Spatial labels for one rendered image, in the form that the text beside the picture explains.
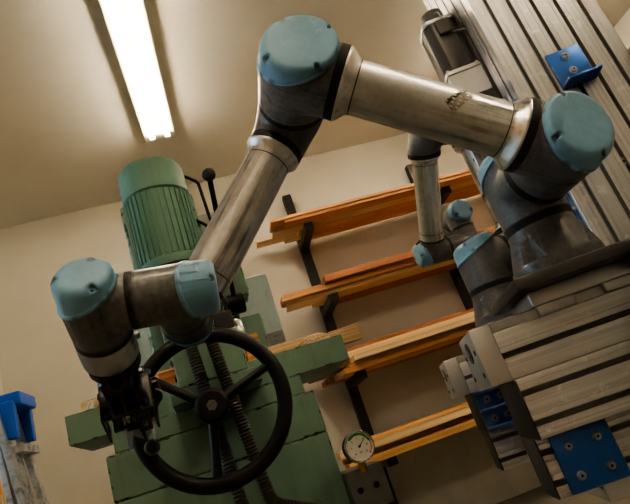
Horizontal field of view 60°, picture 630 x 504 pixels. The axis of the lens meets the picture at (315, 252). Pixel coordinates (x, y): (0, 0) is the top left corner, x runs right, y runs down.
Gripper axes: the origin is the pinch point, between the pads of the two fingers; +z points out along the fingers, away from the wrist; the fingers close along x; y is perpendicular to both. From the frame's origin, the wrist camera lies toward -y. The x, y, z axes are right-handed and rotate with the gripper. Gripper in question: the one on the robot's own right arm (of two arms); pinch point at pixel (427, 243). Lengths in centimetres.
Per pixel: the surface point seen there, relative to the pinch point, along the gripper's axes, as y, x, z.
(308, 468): 48, -80, -66
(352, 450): 49, -71, -71
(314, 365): 30, -69, -65
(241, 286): -4, -73, -32
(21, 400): -9, -150, 5
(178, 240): -13, -85, -58
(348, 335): 25, -55, -49
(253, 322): 8, -75, -34
